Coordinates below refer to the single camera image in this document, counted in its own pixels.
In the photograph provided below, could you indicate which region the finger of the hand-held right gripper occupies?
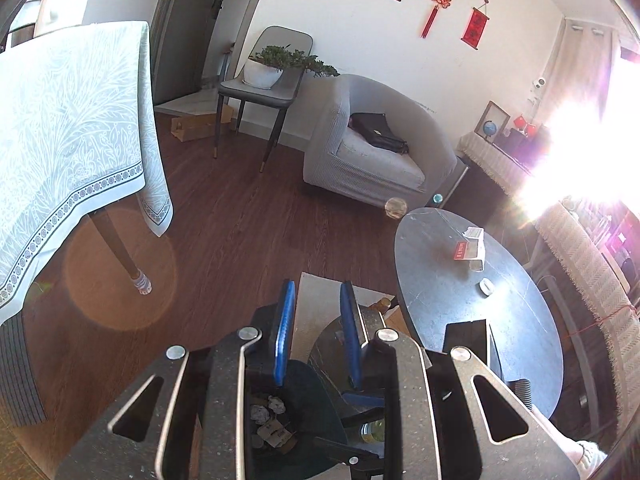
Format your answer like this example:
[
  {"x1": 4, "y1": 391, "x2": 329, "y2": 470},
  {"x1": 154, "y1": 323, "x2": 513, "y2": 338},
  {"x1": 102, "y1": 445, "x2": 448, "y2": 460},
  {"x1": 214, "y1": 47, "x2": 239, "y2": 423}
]
[
  {"x1": 339, "y1": 391, "x2": 387, "y2": 423},
  {"x1": 311, "y1": 436, "x2": 387, "y2": 469}
]

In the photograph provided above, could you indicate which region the striped grey cloth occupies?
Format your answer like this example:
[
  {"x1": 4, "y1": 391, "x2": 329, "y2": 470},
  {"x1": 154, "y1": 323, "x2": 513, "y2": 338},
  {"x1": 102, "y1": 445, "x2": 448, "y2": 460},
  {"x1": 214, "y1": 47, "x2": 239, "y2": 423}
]
[{"x1": 0, "y1": 305, "x2": 51, "y2": 428}]

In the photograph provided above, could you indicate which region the pale green patterned tablecloth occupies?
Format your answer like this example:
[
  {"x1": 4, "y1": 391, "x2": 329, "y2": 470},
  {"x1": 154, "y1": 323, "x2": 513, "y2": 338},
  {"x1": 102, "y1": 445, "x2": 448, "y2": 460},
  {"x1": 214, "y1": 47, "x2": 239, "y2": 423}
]
[{"x1": 0, "y1": 21, "x2": 175, "y2": 328}]

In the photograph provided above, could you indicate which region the red string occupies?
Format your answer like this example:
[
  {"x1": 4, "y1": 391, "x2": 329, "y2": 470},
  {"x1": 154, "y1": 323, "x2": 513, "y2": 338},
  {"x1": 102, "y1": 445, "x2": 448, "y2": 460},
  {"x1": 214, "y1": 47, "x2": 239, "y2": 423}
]
[{"x1": 564, "y1": 304, "x2": 640, "y2": 342}]

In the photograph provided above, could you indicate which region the cream fringed woven cloth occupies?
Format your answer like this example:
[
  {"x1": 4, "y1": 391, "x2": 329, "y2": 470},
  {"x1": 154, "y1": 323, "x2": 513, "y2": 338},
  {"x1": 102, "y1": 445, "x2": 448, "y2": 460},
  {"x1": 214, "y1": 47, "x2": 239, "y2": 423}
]
[{"x1": 535, "y1": 205, "x2": 640, "y2": 406}]

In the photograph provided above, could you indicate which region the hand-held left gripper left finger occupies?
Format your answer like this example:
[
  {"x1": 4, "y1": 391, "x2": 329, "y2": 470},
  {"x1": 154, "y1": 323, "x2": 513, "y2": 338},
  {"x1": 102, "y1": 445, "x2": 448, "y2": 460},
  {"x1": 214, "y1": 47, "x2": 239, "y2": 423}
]
[{"x1": 54, "y1": 279, "x2": 298, "y2": 480}]

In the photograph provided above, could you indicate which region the framed picture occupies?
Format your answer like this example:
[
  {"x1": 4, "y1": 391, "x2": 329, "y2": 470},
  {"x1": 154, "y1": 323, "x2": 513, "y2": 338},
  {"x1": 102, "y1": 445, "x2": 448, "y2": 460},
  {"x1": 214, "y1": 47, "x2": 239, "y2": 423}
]
[{"x1": 472, "y1": 101, "x2": 511, "y2": 141}]

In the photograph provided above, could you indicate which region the green bottle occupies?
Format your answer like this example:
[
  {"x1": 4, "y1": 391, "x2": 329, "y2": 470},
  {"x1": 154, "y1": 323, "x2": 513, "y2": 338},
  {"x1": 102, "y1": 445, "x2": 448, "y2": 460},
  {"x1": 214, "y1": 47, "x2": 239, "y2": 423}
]
[{"x1": 359, "y1": 419, "x2": 387, "y2": 445}]

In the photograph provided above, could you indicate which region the beige cardboard sheet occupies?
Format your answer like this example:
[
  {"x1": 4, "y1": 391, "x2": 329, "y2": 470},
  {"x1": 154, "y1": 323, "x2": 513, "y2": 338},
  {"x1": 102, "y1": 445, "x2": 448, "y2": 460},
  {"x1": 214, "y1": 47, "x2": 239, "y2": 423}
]
[{"x1": 290, "y1": 272, "x2": 398, "y2": 366}]

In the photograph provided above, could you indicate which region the round grey marble table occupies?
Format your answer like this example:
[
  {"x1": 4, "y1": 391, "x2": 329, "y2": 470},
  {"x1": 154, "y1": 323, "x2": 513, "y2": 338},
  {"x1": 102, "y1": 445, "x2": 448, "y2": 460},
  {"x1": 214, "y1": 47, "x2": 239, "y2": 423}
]
[{"x1": 394, "y1": 207, "x2": 564, "y2": 421}]

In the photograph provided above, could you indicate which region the grey door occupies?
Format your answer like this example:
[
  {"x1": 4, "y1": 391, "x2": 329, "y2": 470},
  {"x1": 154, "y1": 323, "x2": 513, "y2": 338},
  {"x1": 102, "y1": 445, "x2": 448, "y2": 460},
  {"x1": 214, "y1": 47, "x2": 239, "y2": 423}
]
[{"x1": 195, "y1": 0, "x2": 241, "y2": 96}]

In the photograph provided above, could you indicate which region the white rod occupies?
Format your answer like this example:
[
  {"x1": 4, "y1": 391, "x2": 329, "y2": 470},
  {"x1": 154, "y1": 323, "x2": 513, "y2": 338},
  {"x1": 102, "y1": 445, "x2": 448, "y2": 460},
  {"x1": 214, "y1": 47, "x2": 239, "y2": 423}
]
[{"x1": 442, "y1": 164, "x2": 471, "y2": 207}]

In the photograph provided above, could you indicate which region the cream lace cabinet cloth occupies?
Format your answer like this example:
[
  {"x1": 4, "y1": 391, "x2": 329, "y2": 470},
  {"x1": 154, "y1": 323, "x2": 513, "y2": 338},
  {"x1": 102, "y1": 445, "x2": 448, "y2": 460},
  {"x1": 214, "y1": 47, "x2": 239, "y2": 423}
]
[{"x1": 457, "y1": 132, "x2": 536, "y2": 196}]

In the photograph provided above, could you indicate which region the grey dining chair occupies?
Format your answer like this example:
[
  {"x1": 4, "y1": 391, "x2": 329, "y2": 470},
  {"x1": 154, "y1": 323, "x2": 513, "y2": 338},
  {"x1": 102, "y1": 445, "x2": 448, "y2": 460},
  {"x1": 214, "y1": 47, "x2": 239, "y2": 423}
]
[{"x1": 215, "y1": 26, "x2": 315, "y2": 173}]

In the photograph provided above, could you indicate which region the grey armchair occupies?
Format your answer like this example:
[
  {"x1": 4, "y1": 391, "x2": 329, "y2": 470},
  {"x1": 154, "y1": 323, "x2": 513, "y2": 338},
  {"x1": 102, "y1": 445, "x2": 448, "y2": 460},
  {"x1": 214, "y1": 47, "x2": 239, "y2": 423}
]
[{"x1": 302, "y1": 74, "x2": 458, "y2": 209}]

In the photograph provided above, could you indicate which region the red knot tassel ornament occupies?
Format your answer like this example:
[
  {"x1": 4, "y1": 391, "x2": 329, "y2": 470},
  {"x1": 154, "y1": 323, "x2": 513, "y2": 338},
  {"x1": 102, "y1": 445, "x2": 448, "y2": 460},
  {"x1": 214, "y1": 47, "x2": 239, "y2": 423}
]
[{"x1": 421, "y1": 0, "x2": 453, "y2": 40}]

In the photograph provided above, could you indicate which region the person's right forearm white sleeve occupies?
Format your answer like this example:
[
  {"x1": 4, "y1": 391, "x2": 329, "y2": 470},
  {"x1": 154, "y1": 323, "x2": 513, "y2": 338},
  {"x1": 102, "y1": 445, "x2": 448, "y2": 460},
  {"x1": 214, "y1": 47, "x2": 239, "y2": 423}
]
[{"x1": 510, "y1": 379, "x2": 608, "y2": 480}]

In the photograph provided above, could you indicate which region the potted plant white pot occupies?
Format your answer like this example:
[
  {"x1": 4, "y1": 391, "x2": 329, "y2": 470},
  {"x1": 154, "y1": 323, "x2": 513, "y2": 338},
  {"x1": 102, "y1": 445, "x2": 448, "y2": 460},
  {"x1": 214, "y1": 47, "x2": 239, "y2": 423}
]
[{"x1": 241, "y1": 45, "x2": 340, "y2": 91}]

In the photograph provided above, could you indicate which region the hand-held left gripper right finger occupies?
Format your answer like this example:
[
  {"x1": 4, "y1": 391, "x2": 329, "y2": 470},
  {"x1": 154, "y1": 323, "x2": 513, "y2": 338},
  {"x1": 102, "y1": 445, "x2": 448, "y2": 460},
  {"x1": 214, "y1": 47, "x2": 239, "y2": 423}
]
[{"x1": 339, "y1": 280, "x2": 582, "y2": 480}]

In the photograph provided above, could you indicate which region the black leather bag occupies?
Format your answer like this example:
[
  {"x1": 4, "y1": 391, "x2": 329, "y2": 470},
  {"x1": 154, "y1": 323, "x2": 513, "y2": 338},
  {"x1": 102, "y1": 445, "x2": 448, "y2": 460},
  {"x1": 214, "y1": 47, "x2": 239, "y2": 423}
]
[{"x1": 348, "y1": 111, "x2": 410, "y2": 155}]

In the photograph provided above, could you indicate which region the beige curtain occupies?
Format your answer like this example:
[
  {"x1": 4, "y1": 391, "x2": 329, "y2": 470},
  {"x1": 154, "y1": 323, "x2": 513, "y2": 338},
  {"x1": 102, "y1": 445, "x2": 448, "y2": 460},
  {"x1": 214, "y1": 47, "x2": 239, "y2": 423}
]
[{"x1": 540, "y1": 20, "x2": 621, "y2": 126}]

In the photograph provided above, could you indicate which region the brown cardboard box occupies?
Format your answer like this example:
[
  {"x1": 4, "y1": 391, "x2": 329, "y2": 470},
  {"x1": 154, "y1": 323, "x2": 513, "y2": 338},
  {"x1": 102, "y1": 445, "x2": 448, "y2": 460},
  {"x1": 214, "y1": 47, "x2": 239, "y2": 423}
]
[{"x1": 171, "y1": 105, "x2": 235, "y2": 143}]

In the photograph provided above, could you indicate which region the dark trash bin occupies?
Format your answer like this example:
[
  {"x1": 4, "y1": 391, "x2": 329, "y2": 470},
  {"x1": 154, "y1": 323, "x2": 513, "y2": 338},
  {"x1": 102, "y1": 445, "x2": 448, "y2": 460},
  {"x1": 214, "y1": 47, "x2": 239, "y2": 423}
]
[{"x1": 245, "y1": 357, "x2": 388, "y2": 480}]

